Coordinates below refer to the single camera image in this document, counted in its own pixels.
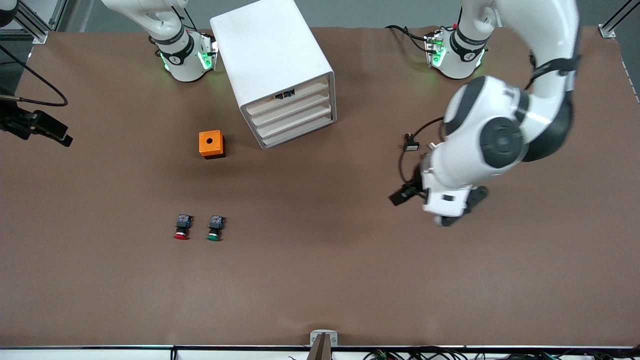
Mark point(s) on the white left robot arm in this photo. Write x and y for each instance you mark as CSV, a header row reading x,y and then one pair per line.
x,y
500,140

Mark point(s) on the aluminium frame profile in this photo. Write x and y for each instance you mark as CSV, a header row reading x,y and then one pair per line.
x,y
35,27
607,30

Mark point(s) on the orange button enclosure box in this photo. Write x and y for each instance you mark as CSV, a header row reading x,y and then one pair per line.
x,y
211,143

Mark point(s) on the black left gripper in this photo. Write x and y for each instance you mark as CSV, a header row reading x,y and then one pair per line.
x,y
413,188

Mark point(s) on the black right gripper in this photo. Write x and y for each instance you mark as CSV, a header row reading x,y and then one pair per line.
x,y
20,123

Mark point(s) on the grey metal mount bracket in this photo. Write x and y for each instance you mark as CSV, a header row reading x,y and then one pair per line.
x,y
323,337

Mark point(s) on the white curved plastic bracket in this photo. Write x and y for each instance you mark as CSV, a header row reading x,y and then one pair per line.
x,y
433,146

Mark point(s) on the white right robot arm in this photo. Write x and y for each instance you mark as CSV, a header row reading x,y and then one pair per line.
x,y
175,55

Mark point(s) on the black white-capped push button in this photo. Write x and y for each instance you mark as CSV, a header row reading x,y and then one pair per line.
x,y
411,145

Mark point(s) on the red push button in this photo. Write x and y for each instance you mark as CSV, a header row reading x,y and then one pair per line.
x,y
182,227

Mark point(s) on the green push button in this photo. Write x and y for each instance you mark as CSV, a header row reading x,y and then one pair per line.
x,y
215,229

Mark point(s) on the brown table cover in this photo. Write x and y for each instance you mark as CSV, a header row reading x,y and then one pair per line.
x,y
320,280

